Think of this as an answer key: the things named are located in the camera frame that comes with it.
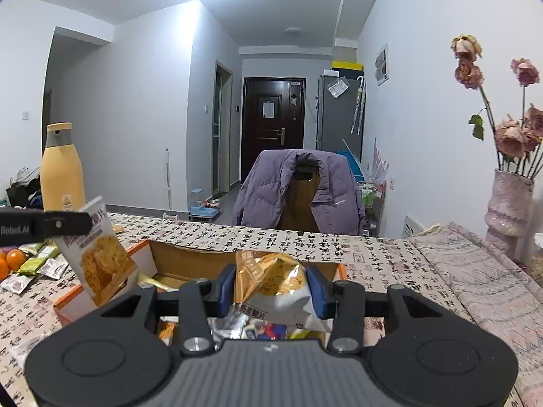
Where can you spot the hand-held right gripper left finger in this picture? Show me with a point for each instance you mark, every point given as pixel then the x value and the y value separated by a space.
pixel 228 290

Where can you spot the white cracker print packet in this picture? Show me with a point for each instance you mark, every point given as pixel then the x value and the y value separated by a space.
pixel 102 263

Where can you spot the small silver packet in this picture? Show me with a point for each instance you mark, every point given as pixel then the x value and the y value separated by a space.
pixel 53 269
pixel 17 283

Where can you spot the pink quilted cloth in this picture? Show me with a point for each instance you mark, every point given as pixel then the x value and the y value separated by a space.
pixel 479 271

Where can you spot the storage cart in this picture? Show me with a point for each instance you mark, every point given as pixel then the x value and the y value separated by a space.
pixel 373 203

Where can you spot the paper notice on door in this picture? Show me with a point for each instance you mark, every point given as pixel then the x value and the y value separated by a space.
pixel 267 109

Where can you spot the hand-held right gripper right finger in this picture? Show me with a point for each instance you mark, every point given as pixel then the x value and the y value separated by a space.
pixel 318 292

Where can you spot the yellow thermos bottle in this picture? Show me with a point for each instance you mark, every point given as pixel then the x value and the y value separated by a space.
pixel 63 169

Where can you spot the wooden chair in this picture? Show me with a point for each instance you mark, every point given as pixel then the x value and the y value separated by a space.
pixel 299 203

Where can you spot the orange and white cracker packet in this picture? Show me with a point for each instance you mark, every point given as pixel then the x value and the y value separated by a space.
pixel 275 288

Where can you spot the folded white umbrella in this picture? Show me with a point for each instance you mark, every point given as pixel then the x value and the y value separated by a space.
pixel 359 106

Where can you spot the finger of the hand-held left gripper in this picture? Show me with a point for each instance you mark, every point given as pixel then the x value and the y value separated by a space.
pixel 63 222

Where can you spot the purple padded jacket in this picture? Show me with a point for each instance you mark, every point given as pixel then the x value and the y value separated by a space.
pixel 263 195

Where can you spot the small green packet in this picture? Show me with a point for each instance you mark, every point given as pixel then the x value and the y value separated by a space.
pixel 38 263
pixel 34 248

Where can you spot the blue pet feeder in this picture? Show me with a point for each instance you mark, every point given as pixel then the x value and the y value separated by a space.
pixel 203 207

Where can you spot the grey interior door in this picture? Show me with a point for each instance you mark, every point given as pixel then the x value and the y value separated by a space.
pixel 222 135

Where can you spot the dried pink roses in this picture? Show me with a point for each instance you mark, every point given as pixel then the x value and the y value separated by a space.
pixel 513 135

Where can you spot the black shopping bag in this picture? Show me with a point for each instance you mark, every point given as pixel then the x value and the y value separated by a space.
pixel 19 195

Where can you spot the dark entrance door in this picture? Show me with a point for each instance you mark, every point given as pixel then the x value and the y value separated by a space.
pixel 254 144

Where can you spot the orange cardboard box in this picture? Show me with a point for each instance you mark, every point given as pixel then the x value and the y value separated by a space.
pixel 191 260

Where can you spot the silver crumpled wrapper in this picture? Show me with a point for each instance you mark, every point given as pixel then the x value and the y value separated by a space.
pixel 27 347

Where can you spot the yellow and black box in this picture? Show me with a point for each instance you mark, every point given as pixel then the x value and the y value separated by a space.
pixel 348 68

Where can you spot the tangerine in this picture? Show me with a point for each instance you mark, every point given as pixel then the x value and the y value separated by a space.
pixel 2 267
pixel 16 259

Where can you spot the white wall heater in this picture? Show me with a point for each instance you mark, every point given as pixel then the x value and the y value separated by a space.
pixel 411 227

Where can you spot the framed wall picture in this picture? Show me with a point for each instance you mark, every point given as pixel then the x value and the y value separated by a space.
pixel 382 64

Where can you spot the white mop pole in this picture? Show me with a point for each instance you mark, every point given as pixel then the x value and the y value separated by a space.
pixel 169 178

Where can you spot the pink textured vase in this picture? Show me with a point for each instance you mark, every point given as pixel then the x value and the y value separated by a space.
pixel 507 212

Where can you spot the pink leaf wall sticker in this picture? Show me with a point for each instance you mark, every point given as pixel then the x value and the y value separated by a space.
pixel 380 159

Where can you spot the clear plastic bag on refrigerator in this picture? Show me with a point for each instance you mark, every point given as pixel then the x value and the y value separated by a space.
pixel 338 88

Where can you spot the grey refrigerator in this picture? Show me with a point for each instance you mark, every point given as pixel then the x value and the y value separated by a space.
pixel 335 123

